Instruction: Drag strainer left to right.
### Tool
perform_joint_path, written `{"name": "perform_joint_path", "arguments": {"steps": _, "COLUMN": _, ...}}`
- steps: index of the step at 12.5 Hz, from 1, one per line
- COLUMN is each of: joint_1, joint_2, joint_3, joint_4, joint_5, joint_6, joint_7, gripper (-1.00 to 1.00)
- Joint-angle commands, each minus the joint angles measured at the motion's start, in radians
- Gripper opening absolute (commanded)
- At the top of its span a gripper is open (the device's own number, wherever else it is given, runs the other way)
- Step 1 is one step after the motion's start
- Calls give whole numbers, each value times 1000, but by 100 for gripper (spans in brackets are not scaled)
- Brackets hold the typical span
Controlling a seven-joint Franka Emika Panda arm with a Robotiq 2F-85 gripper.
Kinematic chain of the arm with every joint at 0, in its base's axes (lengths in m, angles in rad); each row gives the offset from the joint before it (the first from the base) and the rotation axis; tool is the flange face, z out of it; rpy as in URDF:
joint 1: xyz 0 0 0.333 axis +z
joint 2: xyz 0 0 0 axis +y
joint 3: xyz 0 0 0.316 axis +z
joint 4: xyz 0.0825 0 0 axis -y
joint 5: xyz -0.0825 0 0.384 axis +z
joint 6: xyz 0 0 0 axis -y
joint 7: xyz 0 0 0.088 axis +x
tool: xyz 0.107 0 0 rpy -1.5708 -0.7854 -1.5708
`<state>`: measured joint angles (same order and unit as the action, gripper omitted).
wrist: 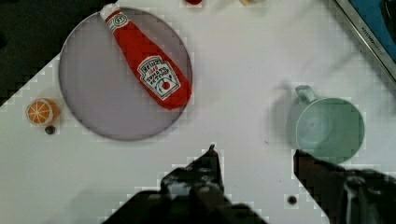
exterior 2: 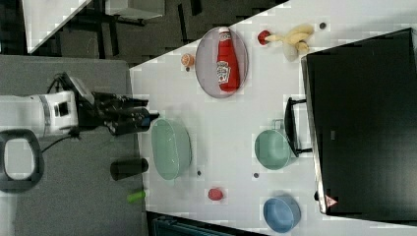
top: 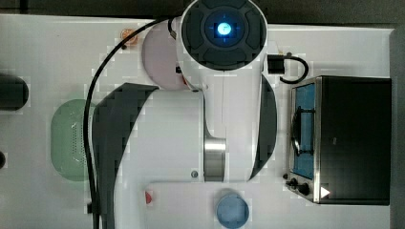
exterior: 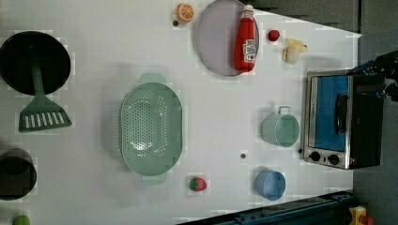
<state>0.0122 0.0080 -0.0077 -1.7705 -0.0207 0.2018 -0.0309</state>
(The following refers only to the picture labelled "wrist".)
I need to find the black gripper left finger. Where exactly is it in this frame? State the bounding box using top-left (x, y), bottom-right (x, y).
top-left (160, 144), bottom-right (224, 198)

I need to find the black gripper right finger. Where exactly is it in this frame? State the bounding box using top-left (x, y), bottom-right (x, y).
top-left (293, 149), bottom-right (395, 224)

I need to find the green plastic cup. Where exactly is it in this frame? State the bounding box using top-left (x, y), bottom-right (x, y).
top-left (286, 85), bottom-right (365, 163)

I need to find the red plush ketchup bottle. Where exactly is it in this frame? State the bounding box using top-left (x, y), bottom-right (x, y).
top-left (100, 4), bottom-right (192, 110)

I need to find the round grey plate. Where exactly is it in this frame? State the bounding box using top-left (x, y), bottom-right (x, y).
top-left (58, 12), bottom-right (183, 141)

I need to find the orange slice toy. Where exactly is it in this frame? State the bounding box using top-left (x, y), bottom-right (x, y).
top-left (25, 98), bottom-right (60, 126)

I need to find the red tomato toy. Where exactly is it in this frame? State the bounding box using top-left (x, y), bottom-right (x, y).
top-left (185, 0), bottom-right (203, 6)

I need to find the peeled banana toy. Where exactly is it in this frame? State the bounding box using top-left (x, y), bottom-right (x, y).
top-left (239, 0), bottom-right (265, 6)

